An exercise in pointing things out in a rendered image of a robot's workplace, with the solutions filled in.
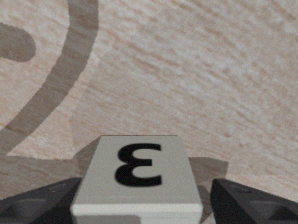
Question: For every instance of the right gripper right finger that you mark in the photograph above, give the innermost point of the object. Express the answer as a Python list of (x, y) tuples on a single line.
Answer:
[(235, 203)]

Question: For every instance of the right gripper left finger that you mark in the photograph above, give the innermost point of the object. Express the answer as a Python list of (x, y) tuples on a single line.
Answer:
[(49, 204)]

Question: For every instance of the white numbered cube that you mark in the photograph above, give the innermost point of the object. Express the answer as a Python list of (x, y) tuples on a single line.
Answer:
[(137, 180)]

